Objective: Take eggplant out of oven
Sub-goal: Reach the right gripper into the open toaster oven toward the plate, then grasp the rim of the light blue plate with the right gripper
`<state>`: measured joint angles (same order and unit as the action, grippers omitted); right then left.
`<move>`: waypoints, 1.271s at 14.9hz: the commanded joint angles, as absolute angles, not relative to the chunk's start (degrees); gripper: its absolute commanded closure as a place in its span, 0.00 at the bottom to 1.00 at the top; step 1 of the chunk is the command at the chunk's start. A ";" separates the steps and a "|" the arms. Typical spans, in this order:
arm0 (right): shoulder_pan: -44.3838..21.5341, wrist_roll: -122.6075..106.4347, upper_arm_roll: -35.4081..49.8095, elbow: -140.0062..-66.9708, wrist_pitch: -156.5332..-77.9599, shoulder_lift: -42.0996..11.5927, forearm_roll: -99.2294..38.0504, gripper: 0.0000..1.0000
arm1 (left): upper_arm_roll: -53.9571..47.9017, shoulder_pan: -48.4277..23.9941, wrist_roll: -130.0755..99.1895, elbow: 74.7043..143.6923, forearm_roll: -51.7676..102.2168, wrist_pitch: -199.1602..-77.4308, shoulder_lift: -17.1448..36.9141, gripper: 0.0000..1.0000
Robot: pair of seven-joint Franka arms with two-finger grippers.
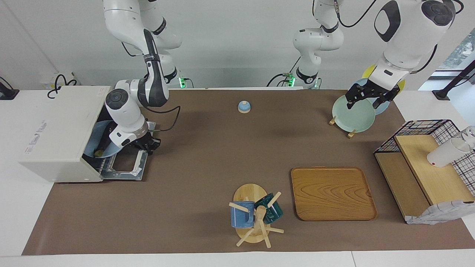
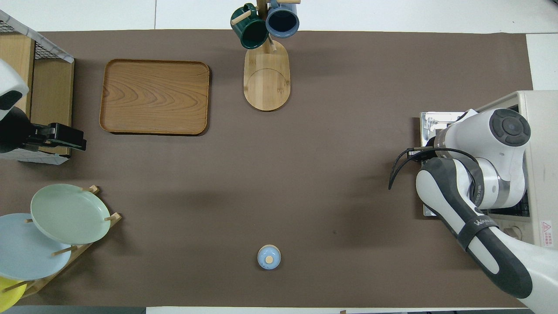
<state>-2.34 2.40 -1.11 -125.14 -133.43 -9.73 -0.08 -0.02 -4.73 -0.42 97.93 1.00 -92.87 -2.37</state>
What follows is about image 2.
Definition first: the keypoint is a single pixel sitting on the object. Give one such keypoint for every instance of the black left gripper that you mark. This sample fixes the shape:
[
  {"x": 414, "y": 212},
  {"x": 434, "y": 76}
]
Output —
[{"x": 13, "y": 131}]

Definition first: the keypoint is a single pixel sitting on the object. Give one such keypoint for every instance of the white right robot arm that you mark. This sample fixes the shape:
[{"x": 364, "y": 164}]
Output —
[{"x": 501, "y": 148}]

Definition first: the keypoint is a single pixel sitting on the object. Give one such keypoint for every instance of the silver oven knob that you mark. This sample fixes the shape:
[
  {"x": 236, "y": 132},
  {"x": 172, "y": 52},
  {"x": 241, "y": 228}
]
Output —
[{"x": 514, "y": 231}]

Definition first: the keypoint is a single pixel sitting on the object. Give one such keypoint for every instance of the beige toaster oven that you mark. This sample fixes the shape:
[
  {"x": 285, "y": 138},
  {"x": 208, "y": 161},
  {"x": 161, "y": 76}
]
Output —
[{"x": 542, "y": 174}]

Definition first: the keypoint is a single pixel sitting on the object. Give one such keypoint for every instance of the pale green plate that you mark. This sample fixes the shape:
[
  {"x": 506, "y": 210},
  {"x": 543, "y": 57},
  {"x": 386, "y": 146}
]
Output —
[{"x": 69, "y": 213}]

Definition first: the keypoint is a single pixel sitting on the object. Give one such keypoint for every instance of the wooden tray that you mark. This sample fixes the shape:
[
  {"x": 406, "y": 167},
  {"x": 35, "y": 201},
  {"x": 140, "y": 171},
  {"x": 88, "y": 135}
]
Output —
[{"x": 152, "y": 96}]

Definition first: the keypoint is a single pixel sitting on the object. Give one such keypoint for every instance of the wooden plate rack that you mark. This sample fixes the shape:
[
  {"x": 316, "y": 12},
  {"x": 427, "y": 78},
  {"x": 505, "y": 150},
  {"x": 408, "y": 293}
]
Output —
[{"x": 87, "y": 248}]

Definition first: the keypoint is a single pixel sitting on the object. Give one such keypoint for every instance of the light blue racked plate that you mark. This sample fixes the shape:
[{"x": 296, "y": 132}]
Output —
[{"x": 26, "y": 253}]

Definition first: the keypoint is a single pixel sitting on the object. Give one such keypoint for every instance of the yellow plate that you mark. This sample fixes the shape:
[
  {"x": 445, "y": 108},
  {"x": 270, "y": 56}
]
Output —
[{"x": 11, "y": 296}]

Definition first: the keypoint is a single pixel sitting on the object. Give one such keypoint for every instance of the wooden mug tree stand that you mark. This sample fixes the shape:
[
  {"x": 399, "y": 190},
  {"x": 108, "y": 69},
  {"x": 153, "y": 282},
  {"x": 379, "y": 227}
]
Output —
[{"x": 267, "y": 83}]

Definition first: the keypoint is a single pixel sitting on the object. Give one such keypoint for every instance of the dark green mug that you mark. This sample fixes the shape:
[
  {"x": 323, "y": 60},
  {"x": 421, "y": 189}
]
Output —
[{"x": 250, "y": 32}]

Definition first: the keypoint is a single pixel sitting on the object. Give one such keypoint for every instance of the brown table mat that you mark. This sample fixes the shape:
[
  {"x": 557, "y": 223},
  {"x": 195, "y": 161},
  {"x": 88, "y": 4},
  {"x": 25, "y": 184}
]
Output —
[{"x": 305, "y": 174}]

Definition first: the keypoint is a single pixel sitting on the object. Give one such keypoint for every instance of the blue mug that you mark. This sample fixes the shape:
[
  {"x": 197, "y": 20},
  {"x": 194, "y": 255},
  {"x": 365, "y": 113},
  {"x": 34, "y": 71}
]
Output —
[{"x": 282, "y": 19}]

